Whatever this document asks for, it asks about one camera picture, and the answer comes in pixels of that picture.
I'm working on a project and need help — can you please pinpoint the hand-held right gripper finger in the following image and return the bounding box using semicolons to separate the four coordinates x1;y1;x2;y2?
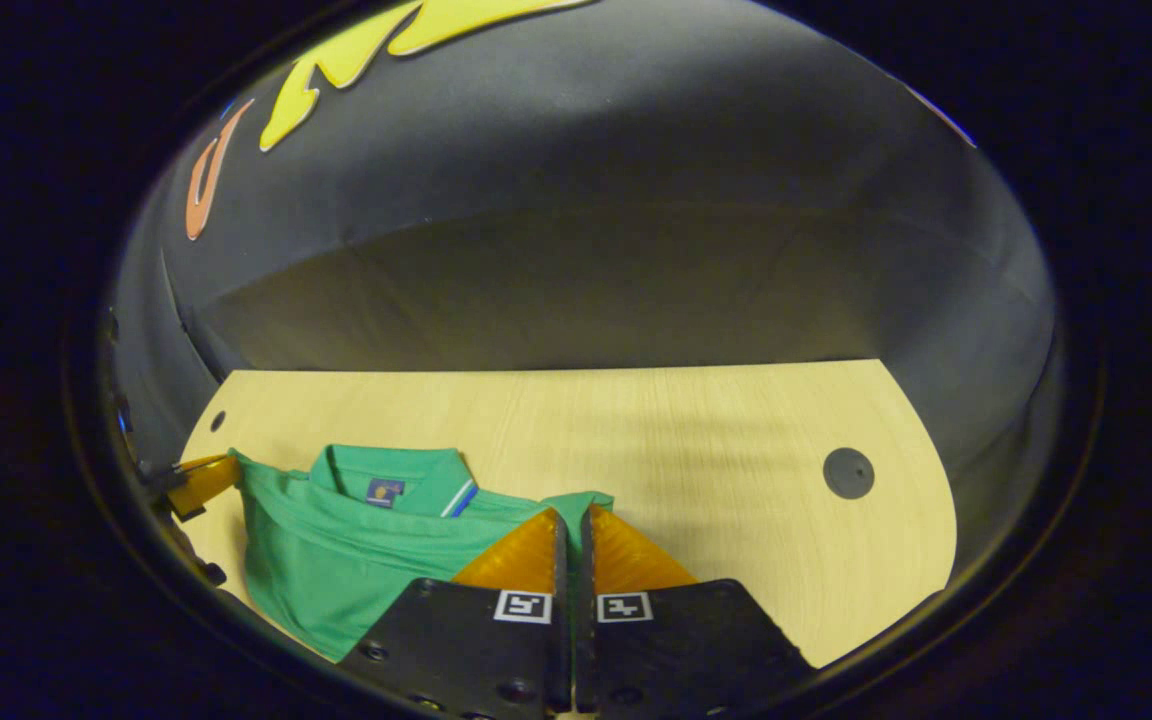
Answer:
336;506;573;720
576;503;819;720

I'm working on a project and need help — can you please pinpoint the black backdrop cloth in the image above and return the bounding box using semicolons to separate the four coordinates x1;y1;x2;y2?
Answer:
101;0;1067;561

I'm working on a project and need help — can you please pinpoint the green T-shirt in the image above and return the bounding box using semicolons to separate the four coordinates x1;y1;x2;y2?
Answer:
231;443;615;663

